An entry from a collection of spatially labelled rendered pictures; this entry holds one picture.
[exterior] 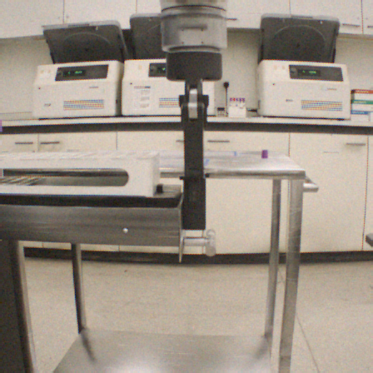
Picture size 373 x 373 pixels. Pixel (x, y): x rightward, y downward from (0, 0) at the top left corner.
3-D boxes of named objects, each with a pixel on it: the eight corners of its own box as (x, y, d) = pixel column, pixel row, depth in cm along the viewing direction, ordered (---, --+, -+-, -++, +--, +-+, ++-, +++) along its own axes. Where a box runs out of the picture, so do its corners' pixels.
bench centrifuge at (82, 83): (30, 121, 299) (32, 22, 291) (61, 118, 361) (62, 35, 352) (113, 117, 295) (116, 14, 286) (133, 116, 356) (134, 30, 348)
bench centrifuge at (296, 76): (263, 117, 292) (261, 6, 283) (256, 116, 353) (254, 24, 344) (351, 121, 289) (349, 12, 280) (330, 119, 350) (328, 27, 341)
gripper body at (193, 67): (168, 56, 70) (168, 120, 71) (162, 49, 61) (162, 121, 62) (221, 56, 69) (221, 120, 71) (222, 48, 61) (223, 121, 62)
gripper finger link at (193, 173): (200, 165, 67) (199, 167, 64) (200, 203, 67) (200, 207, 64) (188, 165, 67) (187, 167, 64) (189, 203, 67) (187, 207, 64)
